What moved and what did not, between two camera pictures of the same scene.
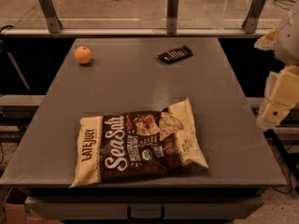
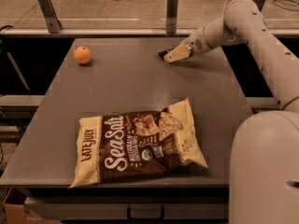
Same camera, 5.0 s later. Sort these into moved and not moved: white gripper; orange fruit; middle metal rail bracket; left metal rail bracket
Moved: white gripper
Not moved: middle metal rail bracket; left metal rail bracket; orange fruit
